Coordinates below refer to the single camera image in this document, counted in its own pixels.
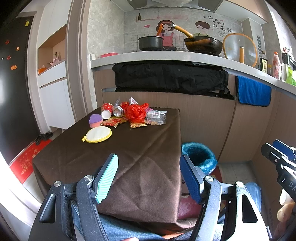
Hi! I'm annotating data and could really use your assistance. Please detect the black cooking pot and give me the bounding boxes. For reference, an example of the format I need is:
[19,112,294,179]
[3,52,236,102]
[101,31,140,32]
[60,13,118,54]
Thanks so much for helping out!
[138,36,163,51]

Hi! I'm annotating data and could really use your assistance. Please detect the blue towel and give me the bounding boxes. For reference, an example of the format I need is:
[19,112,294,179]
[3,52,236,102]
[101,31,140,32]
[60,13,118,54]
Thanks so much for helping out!
[235,76,272,107]

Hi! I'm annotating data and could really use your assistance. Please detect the black slippers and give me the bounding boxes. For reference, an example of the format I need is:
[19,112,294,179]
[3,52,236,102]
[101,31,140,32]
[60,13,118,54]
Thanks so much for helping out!
[35,132,53,146]

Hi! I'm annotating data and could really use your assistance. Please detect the blue-lined trash bin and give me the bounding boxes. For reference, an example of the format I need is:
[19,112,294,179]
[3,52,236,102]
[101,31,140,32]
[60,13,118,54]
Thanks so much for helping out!
[181,142,218,175]

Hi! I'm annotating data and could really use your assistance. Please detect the purple pink heart sponge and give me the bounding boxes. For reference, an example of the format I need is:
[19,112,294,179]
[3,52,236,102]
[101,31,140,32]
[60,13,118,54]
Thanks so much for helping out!
[89,114,103,128]

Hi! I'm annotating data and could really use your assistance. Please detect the red paper cup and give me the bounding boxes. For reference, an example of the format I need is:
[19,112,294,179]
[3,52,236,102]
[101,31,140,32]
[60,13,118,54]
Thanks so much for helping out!
[101,103,113,120]

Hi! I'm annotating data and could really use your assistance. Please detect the clear plastic bag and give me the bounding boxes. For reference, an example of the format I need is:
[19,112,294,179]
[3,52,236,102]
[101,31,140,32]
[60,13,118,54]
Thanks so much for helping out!
[144,110,167,126]

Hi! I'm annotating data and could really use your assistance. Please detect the red floor mat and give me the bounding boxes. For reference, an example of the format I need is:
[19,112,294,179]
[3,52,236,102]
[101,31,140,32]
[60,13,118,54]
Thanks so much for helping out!
[9,140,51,184]

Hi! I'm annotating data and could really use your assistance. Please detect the white cabinet with shelf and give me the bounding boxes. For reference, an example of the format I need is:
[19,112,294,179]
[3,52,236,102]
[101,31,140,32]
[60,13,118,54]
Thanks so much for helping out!
[37,1,75,130]

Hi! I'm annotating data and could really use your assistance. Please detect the black cloth on counter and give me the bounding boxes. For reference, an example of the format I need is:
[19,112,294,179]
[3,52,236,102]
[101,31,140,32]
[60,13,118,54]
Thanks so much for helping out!
[112,61,234,100]

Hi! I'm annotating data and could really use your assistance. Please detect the clear crinkled wrapper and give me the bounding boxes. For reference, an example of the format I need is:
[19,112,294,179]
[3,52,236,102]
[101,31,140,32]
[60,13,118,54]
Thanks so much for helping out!
[114,98,121,107]

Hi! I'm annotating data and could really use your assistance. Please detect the glass lid orange rim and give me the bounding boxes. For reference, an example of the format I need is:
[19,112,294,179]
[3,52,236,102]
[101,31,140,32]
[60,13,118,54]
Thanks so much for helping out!
[223,33,258,67]

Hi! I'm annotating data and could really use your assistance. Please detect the red plastic bag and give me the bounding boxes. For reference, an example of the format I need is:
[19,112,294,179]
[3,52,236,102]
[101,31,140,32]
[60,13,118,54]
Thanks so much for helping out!
[120,101,149,123]

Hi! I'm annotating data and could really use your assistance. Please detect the person's hand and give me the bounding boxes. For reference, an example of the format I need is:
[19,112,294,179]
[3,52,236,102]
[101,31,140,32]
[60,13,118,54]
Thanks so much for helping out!
[277,189,295,222]

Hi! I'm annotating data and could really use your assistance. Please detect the black refrigerator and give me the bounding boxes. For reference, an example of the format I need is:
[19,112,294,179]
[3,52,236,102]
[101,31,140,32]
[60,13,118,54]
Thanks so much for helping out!
[0,16,40,164]

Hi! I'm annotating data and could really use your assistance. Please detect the red gold snack packet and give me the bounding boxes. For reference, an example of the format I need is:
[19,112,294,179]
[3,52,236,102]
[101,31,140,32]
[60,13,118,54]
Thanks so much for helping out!
[101,116,122,128]

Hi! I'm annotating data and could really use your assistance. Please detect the wooden kitchen cabinet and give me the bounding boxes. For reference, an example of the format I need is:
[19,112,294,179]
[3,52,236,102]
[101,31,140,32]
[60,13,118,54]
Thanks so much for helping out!
[93,69,296,232]

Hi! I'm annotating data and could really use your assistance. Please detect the white colourful snack packet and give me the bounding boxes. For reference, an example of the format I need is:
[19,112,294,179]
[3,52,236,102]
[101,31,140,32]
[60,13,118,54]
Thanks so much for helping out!
[129,97,138,105]

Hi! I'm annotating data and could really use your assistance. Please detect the red drink can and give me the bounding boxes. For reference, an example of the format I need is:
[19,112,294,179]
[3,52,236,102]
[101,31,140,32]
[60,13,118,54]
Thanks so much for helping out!
[113,105,124,118]

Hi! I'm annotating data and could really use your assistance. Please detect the red gold candy packet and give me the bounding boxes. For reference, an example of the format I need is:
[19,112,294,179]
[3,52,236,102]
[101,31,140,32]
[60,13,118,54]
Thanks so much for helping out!
[130,122,147,129]

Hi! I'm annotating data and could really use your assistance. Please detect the black wok orange handle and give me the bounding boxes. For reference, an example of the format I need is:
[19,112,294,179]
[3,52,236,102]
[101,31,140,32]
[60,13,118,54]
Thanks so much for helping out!
[170,23,223,56]

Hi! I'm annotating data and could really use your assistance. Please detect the orange-capped plastic bottle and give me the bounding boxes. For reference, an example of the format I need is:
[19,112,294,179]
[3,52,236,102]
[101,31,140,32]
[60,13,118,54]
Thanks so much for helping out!
[273,52,281,80]

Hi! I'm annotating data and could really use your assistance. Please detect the sauce bottle dark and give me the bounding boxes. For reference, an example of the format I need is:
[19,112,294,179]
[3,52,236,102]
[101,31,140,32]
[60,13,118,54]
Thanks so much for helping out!
[260,51,268,73]

